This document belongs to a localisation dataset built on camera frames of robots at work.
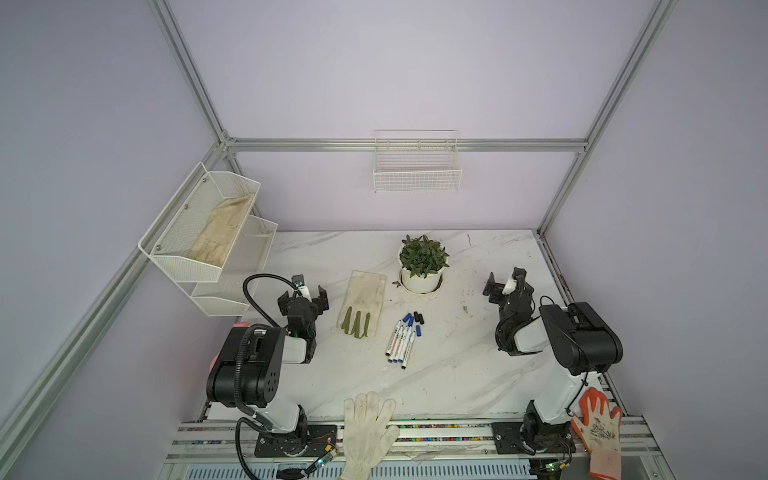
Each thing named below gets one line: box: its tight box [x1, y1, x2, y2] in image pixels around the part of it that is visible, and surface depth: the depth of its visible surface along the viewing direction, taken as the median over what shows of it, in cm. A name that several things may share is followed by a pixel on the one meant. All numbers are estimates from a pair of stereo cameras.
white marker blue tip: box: [392, 326, 408, 363], surface depth 90 cm
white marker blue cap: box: [398, 315, 415, 363], surface depth 92 cm
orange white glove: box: [572, 388, 622, 480], surface depth 75 cm
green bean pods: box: [341, 306, 371, 339], surface depth 95 cm
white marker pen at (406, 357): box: [401, 330, 416, 370], surface depth 90 cm
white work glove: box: [341, 391, 400, 480], surface depth 76 cm
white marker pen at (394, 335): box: [385, 320, 402, 357], surface depth 92 cm
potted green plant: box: [398, 234, 450, 294], surface depth 92 cm
